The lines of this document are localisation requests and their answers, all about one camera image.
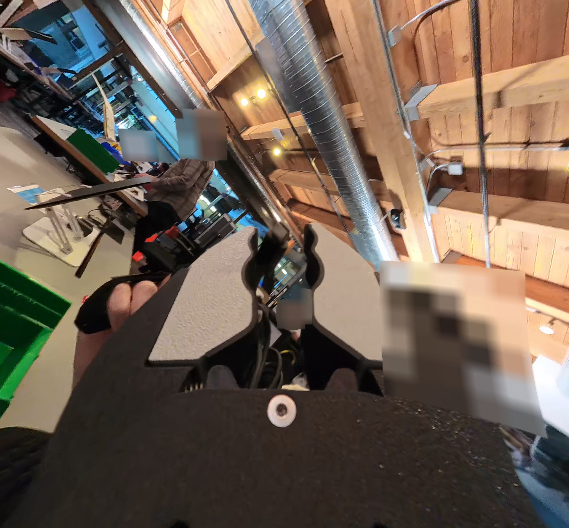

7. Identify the person's right hand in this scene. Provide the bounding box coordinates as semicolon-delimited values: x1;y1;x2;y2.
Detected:
72;280;161;390

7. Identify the background work table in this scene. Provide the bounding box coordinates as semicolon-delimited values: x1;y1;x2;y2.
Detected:
31;114;149;217

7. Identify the blue white card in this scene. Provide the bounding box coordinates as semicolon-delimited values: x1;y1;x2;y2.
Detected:
7;185;46;205

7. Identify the narrow silver ventilation duct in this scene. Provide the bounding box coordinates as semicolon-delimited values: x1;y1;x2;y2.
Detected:
90;0;210;111

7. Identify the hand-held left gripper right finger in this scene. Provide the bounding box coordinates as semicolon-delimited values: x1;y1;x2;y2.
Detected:
303;223;384;363

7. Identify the green plastic bin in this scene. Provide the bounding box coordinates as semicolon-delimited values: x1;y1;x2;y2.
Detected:
0;260;73;417

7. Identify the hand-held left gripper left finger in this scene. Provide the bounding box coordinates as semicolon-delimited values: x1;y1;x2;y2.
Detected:
146;226;261;367

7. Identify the black usb-c cable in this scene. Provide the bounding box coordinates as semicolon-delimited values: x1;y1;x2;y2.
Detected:
248;306;298;390

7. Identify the green plastic crate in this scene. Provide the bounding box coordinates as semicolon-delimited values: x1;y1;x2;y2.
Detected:
67;129;122;177

